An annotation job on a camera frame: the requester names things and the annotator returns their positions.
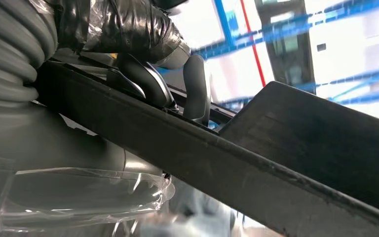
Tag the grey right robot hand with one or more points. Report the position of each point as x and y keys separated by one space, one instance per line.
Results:
x=62 y=163

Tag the blue metal shelf rack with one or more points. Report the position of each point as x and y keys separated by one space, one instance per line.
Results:
x=274 y=32

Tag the dark upright panel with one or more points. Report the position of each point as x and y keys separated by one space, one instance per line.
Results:
x=291 y=59

